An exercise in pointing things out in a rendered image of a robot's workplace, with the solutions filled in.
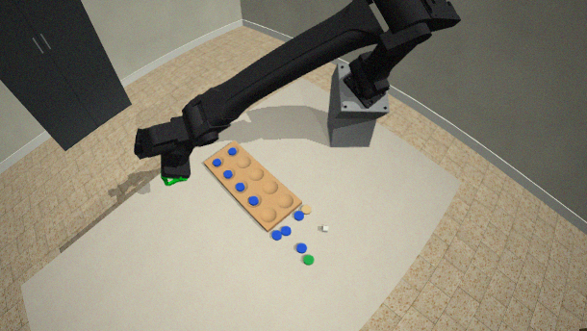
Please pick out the green disc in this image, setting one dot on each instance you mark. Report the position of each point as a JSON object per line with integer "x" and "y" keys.
{"x": 308, "y": 260}

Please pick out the tan disc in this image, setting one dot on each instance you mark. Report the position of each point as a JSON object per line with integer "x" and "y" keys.
{"x": 306, "y": 209}

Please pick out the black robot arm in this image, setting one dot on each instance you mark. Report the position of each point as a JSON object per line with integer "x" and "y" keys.
{"x": 353, "y": 27}

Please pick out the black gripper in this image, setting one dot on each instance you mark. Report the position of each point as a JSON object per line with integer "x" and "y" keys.
{"x": 183, "y": 170}

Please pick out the tan tray with round pockets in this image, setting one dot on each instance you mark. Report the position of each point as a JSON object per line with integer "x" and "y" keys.
{"x": 276, "y": 201}

